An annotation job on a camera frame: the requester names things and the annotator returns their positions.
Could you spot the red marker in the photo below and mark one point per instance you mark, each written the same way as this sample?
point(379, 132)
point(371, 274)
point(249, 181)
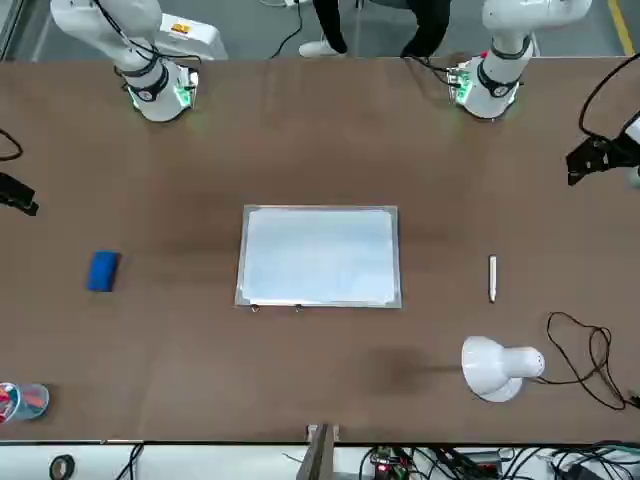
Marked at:
point(5, 397)

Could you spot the person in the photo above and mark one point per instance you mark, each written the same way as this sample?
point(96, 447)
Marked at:
point(332, 25)

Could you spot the white desk lamp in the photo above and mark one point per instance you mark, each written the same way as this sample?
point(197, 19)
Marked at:
point(495, 367)

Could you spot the green circuit board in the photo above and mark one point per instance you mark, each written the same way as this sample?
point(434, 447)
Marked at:
point(385, 462)

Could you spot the white whiteboard marker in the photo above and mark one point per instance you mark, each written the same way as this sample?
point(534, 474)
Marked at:
point(492, 277)

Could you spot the clear plastic pen cup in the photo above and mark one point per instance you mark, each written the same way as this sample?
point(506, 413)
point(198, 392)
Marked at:
point(30, 402)

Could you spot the black power strip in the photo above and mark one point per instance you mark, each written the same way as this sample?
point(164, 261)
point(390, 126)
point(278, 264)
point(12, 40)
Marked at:
point(482, 460)

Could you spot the aluminium frame post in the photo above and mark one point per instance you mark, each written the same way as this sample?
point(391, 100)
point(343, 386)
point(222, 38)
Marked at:
point(320, 455)

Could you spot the black tape roll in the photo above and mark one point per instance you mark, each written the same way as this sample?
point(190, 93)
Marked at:
point(62, 466)

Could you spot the blue whiteboard eraser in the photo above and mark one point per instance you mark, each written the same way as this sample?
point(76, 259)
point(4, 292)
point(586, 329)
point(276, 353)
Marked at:
point(103, 271)

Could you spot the silver framed whiteboard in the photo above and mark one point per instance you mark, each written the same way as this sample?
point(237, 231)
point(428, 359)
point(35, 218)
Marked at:
point(320, 255)

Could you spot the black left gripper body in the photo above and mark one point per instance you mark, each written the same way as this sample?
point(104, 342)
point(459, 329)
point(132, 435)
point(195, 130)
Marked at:
point(616, 150)

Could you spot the white cabinet with orange label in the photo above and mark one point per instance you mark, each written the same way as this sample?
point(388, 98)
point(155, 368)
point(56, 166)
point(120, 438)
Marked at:
point(195, 35)

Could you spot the orange marker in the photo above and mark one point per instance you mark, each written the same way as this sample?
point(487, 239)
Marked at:
point(34, 398)

